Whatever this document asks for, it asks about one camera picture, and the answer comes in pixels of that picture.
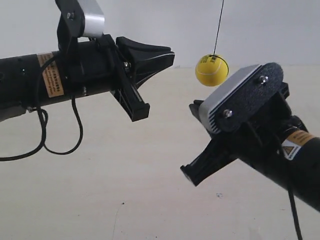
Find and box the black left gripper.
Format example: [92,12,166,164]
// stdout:
[58,35,175,122]

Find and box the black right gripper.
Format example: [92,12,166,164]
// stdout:
[180,82,307,187]

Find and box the yellow tennis ball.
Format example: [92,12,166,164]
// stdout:
[195,54,229,87]

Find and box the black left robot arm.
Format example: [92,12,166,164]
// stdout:
[0,34,175,122]

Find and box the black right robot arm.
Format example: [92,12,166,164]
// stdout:
[180,82,320,211]

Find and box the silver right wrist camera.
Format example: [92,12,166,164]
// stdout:
[199,62,284,134]

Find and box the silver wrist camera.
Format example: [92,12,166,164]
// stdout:
[55,0,105,54]
[199,62,284,134]

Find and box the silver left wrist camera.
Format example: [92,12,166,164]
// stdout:
[55,0,105,54]

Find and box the black hanging string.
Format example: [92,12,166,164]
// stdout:
[211,0,225,56]

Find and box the black left camera cable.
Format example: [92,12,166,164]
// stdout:
[0,57,84,162]

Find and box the black camera cable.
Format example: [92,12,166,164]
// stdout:
[0,57,84,162]
[287,187,305,240]

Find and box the black right camera cable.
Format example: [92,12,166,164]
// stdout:
[287,187,305,240]

